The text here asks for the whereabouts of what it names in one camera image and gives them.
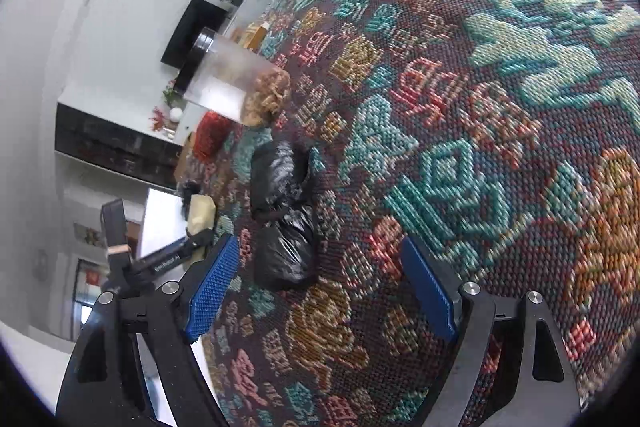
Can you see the dark display cabinet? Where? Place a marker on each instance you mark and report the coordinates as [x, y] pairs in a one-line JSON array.
[[115, 142]]

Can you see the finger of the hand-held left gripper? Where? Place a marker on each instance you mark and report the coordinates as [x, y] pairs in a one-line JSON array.
[[200, 242]]

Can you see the black plastic bag bundle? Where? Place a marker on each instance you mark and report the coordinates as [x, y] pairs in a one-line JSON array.
[[280, 252]]

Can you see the leafy green plant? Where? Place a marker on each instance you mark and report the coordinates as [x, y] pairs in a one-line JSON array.
[[172, 94]]

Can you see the flat cardboard box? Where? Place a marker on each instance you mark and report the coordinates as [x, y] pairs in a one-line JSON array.
[[257, 36]]

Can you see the red flower arrangement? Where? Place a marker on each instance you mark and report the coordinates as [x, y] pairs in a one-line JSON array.
[[159, 119]]

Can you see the clear plastic jar black lid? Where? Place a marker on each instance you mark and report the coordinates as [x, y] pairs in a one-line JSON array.
[[225, 77]]

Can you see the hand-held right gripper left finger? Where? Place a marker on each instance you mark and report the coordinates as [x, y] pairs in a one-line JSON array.
[[212, 287]]

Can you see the patterned woven blanket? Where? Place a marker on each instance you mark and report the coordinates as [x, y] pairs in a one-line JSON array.
[[450, 107]]

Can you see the orange knitted scarf bundle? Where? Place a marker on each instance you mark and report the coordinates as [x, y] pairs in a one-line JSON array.
[[210, 134]]

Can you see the white board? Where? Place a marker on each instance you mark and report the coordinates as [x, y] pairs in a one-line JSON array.
[[160, 217]]

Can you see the beige cloth bundle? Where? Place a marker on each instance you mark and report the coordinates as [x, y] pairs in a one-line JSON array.
[[200, 212]]

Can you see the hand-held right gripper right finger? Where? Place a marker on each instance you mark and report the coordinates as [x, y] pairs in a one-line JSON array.
[[427, 287]]

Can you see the tan knitted cloth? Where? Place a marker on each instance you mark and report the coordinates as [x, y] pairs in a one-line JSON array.
[[267, 94]]

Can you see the black television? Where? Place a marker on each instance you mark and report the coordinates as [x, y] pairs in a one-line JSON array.
[[192, 32]]

